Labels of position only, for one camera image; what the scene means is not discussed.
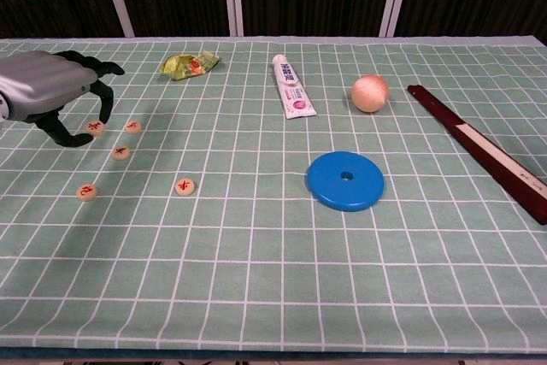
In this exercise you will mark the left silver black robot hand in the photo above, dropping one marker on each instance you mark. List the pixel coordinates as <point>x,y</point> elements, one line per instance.
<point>38,78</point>

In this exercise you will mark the cream round chess piece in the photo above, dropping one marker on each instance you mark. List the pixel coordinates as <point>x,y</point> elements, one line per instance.
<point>86,192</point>
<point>121,152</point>
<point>95,127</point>
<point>185,186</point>
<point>133,126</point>

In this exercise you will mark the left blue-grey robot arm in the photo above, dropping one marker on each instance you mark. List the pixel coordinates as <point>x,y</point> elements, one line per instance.
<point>2,110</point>

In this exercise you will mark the green crumpled snack packet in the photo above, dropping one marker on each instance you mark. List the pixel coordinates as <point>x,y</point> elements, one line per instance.
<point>188,66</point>

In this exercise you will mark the white toothpaste tube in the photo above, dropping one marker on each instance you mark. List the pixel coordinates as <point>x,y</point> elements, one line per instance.
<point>292,91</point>

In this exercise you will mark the green checkered tablecloth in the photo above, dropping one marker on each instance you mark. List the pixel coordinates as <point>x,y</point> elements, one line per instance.
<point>256,254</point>

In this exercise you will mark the blue disc with hole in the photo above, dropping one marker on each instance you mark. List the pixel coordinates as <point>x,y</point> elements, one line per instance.
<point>333,190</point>

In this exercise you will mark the peach coloured ball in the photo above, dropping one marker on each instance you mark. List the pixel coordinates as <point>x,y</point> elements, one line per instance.
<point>370,93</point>

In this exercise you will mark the dark red folded fan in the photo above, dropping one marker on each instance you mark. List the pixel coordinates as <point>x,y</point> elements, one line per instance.
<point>444,115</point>

